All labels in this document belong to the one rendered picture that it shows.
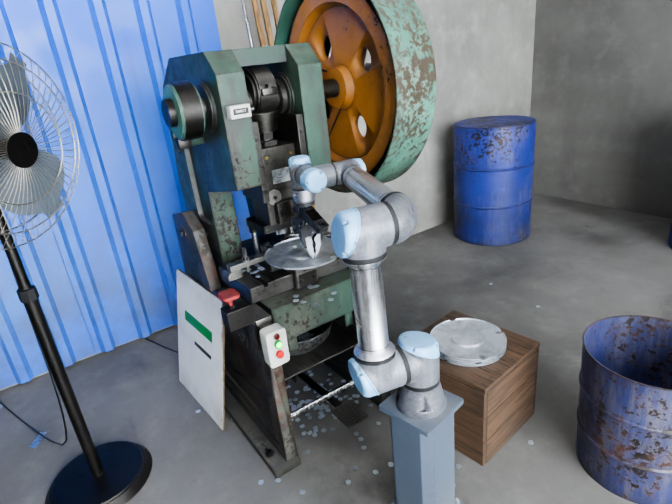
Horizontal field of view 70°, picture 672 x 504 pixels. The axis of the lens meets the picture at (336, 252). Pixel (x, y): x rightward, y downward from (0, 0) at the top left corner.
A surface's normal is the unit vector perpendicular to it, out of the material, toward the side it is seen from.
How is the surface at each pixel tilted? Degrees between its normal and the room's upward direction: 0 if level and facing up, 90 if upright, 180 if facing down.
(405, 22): 62
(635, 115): 90
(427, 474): 90
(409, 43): 71
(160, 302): 90
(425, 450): 90
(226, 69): 45
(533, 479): 0
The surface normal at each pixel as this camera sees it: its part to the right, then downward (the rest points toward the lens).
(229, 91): 0.57, 0.26
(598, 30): -0.81, 0.30
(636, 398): -0.65, 0.39
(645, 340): -0.41, 0.35
